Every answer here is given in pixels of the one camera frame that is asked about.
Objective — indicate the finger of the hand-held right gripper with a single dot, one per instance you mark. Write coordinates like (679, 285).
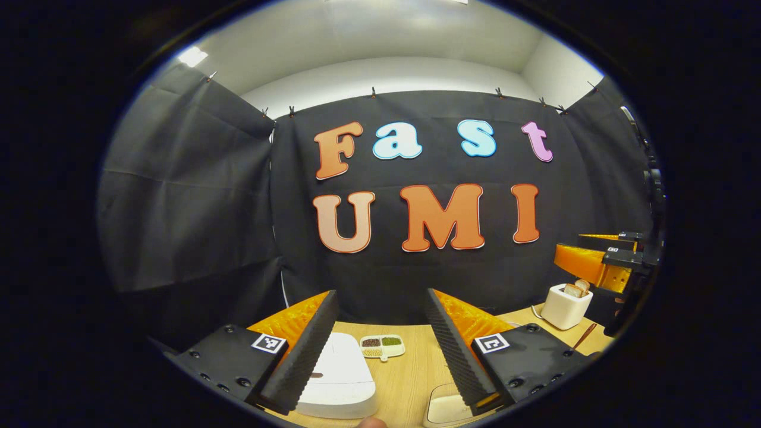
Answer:
(585, 264)
(630, 237)

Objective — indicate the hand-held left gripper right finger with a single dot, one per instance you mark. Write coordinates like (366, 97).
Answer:
(458, 356)

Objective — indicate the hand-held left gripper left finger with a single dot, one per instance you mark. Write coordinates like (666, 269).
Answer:
(303, 356)

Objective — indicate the white rice cooker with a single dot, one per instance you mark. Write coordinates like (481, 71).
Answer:
(345, 380)

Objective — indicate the brown wooden spoon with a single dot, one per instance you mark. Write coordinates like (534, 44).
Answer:
(585, 336)

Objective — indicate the clear rice tray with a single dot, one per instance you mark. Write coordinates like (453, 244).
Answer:
(431, 391)

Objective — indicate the bread slice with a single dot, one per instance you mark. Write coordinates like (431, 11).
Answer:
(583, 285)
(572, 290)

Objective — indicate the white toaster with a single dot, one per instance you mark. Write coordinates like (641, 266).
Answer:
(562, 312)

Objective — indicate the white divided bean dish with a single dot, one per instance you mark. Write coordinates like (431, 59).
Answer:
(382, 348)

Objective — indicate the black backdrop cloth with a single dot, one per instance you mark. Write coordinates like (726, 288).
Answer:
(416, 279)

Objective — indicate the ceiling light panel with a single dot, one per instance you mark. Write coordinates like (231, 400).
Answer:
(192, 56)

